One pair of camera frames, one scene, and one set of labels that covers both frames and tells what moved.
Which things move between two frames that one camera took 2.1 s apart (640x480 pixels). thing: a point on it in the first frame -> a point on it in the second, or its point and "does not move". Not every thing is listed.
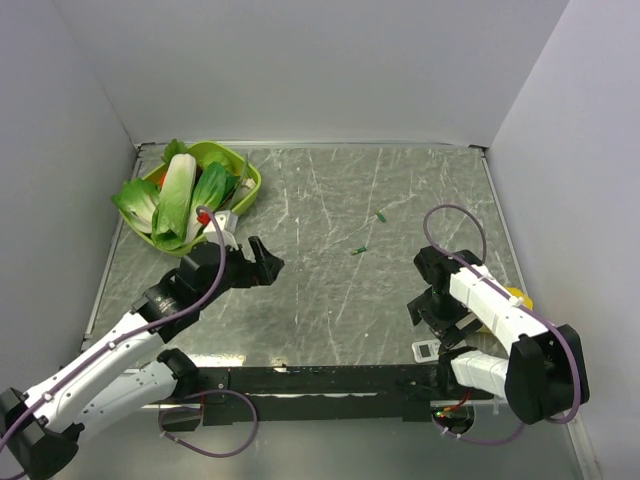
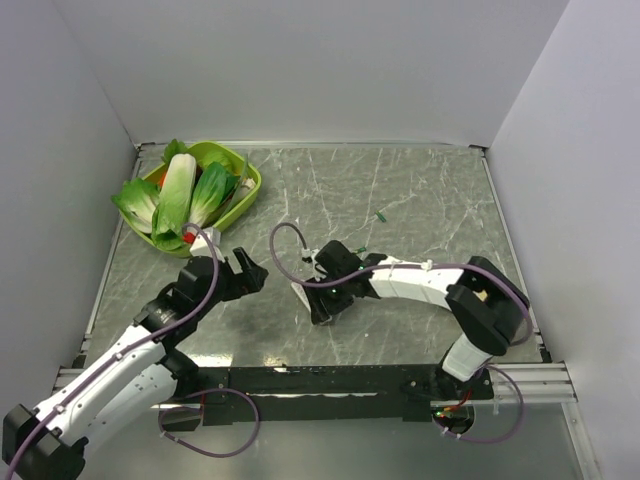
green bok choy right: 213,184 does not move
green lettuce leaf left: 137,201 does not move
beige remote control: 426,351 -> 299,290
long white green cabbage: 172,214 does not move
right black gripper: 445,330 -> 319,311
